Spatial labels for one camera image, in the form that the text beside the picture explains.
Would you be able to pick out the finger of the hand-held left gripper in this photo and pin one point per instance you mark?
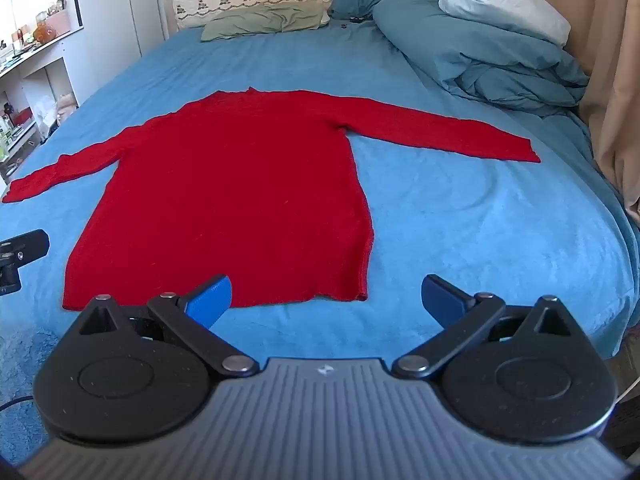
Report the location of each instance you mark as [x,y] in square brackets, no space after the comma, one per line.
[29,245]
[9,277]

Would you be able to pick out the light blue pillow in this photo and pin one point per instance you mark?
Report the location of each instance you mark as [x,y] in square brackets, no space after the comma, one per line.
[505,2]

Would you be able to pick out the orange jar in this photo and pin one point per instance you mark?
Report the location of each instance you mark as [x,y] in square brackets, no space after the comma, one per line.
[46,30]

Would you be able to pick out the red knit sweater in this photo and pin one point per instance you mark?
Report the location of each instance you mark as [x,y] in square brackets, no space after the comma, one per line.
[225,185]

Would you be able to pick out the white shelf unit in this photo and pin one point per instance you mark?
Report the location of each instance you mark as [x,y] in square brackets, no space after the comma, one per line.
[30,75]

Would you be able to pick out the red box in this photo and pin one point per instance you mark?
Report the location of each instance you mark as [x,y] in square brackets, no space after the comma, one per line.
[23,117]

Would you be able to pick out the green pillow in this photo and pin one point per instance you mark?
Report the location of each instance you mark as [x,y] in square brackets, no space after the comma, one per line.
[260,22]

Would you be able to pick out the teal duvet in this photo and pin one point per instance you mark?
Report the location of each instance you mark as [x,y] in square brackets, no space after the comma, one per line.
[480,60]

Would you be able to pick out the beige curtain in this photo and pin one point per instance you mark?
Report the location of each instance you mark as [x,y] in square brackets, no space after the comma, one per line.
[612,70]

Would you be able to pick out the white wardrobe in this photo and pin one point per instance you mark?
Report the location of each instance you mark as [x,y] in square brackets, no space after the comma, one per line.
[120,10]

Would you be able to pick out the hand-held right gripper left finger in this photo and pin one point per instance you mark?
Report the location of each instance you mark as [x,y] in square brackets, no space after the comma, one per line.
[211,302]

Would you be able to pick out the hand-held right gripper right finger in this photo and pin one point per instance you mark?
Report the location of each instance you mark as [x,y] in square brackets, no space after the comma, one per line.
[440,301]

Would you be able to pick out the blue bed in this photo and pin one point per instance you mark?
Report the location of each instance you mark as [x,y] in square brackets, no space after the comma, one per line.
[450,220]

